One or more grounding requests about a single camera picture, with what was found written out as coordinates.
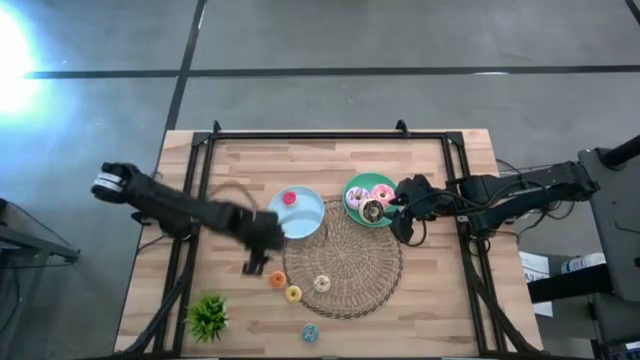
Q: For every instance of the white paper sheet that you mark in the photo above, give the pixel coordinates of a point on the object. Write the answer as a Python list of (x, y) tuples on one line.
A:
[(535, 270)]

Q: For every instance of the grey equipment cart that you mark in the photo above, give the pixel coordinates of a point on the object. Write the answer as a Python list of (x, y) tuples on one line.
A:
[(615, 225)]

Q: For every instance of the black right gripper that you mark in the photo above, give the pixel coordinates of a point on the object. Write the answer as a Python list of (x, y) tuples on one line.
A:
[(427, 200)]

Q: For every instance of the large purple striped donut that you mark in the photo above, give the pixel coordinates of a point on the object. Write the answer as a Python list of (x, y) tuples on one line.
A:
[(351, 200)]

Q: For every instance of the large chocolate frosted donut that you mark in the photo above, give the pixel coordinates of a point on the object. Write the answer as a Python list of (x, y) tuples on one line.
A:
[(365, 212)]

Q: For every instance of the black pole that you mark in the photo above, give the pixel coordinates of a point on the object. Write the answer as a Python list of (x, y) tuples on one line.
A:
[(620, 152)]

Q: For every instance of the small blue sprinkled donut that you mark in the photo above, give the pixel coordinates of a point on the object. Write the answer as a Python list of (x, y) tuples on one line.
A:
[(305, 333)]

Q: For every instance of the black metal rig frame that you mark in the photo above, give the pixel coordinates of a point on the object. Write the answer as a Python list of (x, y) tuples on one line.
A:
[(325, 135)]

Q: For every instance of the black shelf board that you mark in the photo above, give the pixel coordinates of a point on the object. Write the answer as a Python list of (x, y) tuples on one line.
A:
[(570, 285)]

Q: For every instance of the small red frosted donut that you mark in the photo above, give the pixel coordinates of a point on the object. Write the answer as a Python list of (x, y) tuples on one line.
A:
[(286, 196)]

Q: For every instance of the light blue plate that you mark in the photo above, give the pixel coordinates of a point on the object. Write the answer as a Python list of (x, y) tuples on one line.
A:
[(305, 220)]

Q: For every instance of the small green artificial plant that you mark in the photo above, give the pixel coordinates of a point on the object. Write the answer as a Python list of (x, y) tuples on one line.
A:
[(206, 317)]

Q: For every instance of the white bottle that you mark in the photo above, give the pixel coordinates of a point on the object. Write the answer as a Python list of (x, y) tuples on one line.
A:
[(582, 262)]

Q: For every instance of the small white sprinkled donut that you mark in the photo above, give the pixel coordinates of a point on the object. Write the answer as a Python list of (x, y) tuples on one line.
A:
[(317, 283)]

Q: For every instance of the small orange frosted donut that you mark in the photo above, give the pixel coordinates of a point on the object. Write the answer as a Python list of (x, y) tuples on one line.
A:
[(273, 279)]

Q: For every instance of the large pink frosted donut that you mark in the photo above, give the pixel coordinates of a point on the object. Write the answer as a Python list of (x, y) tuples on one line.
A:
[(375, 194)]

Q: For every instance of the dark metal stand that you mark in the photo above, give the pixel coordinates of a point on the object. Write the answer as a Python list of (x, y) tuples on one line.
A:
[(30, 240)]

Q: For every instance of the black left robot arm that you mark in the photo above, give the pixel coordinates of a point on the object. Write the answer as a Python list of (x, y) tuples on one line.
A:
[(165, 202)]

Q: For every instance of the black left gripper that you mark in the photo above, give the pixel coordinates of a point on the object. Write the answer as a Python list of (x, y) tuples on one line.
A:
[(260, 230)]

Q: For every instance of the small yellow frosted donut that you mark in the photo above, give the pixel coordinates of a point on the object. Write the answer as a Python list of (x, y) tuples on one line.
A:
[(289, 293)]

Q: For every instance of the round woven straw placemat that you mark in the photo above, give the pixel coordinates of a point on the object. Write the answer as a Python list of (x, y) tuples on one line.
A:
[(345, 260)]

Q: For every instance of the green plate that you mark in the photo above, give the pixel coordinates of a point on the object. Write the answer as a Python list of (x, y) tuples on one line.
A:
[(372, 178)]

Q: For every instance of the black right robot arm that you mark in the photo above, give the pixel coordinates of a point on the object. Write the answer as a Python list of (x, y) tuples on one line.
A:
[(525, 190)]

